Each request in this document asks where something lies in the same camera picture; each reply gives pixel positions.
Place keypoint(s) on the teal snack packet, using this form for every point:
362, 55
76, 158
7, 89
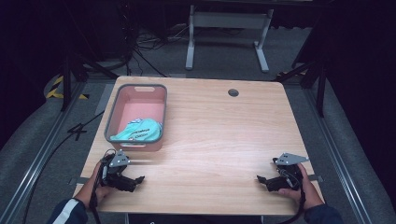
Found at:
138, 131

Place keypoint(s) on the aluminium floor rail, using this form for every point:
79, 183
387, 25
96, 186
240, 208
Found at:
339, 155
37, 158

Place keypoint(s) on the white metal table frame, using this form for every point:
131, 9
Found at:
229, 20

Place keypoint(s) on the black metal stand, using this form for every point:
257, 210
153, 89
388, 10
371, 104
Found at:
320, 84
66, 84

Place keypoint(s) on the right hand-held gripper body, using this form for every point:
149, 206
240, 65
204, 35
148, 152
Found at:
289, 172

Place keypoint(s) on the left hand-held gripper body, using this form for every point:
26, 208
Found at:
119, 161

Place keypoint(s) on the pink basket with grey rim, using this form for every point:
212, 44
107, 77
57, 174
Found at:
146, 107

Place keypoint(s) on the person's left hand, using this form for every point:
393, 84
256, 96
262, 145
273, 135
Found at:
93, 191

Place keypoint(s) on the person's right hand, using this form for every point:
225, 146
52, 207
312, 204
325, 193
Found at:
306, 191

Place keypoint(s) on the black tape cross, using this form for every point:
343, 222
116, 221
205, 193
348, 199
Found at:
77, 130

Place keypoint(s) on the yellow and black floor tape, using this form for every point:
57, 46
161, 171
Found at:
52, 92

